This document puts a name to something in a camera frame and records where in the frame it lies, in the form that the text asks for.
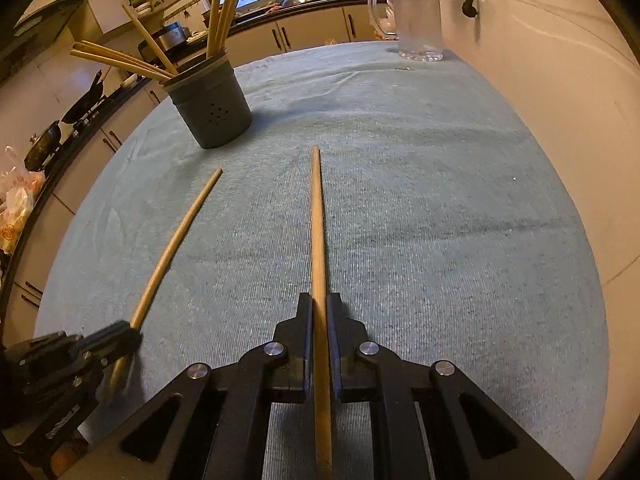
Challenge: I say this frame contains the wooden chopstick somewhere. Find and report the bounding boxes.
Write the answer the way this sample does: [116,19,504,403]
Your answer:
[310,146,332,479]
[106,168,224,402]
[206,0,220,58]
[70,49,170,82]
[212,0,236,54]
[122,4,178,76]
[72,41,172,78]
[219,0,257,53]

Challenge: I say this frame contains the plastic bag on counter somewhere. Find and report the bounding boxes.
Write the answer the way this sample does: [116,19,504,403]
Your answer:
[0,145,46,256]

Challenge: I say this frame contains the dark cooking pot with lid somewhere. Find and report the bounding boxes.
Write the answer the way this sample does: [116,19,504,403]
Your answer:
[24,120,61,171]

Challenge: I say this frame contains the blue terry table cloth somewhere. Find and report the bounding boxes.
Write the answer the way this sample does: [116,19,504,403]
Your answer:
[36,41,608,479]

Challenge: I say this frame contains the black wok on stove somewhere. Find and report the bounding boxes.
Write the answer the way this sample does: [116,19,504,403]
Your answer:
[61,70,104,125]

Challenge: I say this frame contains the dark green utensil holder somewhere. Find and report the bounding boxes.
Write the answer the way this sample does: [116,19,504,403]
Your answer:
[163,51,252,150]

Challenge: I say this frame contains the clear glass pitcher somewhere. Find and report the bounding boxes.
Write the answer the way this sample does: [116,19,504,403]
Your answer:
[368,0,444,62]

